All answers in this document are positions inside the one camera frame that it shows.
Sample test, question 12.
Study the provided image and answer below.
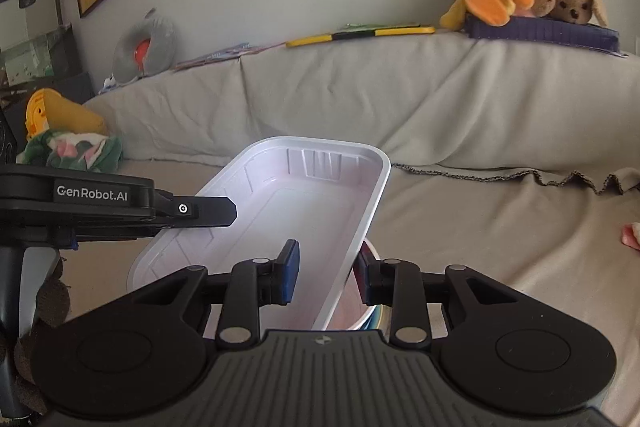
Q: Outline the white plastic tray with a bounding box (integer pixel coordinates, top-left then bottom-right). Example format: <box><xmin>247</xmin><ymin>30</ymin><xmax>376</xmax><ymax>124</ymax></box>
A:
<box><xmin>127</xmin><ymin>136</ymin><xmax>390</xmax><ymax>329</ymax></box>

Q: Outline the pink floral blanket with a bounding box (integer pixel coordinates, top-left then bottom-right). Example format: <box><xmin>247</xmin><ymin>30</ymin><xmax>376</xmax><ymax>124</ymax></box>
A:
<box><xmin>620</xmin><ymin>222</ymin><xmax>640</xmax><ymax>251</ymax></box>

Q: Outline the yellow plush toy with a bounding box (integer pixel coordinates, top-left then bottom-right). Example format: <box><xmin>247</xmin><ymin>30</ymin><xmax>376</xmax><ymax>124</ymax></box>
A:
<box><xmin>25</xmin><ymin>88</ymin><xmax>107</xmax><ymax>140</ymax></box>

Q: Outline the yellow black stick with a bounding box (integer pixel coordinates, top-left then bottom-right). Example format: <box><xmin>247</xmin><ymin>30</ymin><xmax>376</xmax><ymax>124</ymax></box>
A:
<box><xmin>285</xmin><ymin>26</ymin><xmax>436</xmax><ymax>48</ymax></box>

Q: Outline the purple cushion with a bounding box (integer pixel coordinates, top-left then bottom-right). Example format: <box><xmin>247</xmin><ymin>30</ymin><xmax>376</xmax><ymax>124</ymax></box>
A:
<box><xmin>464</xmin><ymin>15</ymin><xmax>624</xmax><ymax>56</ymax></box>

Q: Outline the colourful booklet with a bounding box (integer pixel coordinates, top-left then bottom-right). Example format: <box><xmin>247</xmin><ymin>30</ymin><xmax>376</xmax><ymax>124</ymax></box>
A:
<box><xmin>171</xmin><ymin>42</ymin><xmax>281</xmax><ymax>72</ymax></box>

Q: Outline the white paper cup bowl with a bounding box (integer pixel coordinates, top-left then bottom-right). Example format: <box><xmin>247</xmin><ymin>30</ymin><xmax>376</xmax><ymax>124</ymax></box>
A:
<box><xmin>326</xmin><ymin>270</ymin><xmax>390</xmax><ymax>335</ymax></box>

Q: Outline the green floral cloth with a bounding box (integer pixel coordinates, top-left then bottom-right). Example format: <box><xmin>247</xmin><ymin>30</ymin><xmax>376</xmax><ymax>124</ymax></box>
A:
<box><xmin>16</xmin><ymin>130</ymin><xmax>122</xmax><ymax>173</ymax></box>

